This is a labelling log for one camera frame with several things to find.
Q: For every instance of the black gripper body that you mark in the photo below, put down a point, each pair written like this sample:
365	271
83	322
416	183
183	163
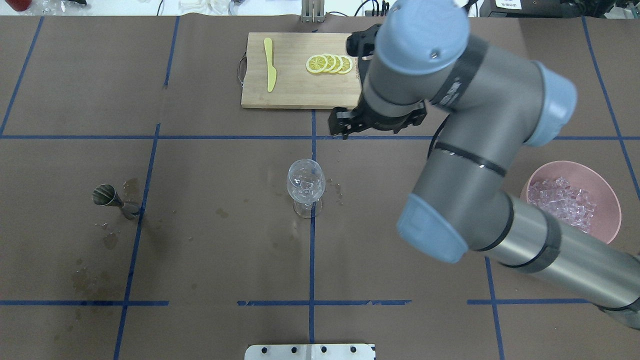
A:
343	123

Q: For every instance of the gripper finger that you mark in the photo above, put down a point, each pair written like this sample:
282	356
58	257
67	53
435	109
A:
340	122

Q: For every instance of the steel double jigger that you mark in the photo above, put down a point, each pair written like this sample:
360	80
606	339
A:
105	195

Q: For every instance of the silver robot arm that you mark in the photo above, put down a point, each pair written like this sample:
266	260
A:
496	102

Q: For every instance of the clear wine glass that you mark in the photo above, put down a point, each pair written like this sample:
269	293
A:
306	184

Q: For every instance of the pile of clear ice cubes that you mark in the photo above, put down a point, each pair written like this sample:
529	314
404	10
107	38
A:
570	204

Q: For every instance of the lemon slice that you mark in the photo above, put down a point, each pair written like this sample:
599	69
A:
330	62
346	64
317	64
337	64

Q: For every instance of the bamboo cutting board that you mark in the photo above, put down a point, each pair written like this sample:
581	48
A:
295	87

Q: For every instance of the yellow plastic knife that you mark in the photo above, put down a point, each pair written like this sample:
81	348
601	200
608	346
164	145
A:
268	46

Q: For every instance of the pink bowl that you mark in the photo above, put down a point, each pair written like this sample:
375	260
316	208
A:
607	217

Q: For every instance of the red bottle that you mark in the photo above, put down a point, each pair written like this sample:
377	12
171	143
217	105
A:
19	5

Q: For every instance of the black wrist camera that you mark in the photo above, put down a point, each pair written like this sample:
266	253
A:
362	43

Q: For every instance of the aluminium frame post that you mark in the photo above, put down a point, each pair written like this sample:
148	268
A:
313	11

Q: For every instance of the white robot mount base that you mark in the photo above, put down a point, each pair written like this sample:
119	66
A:
331	351

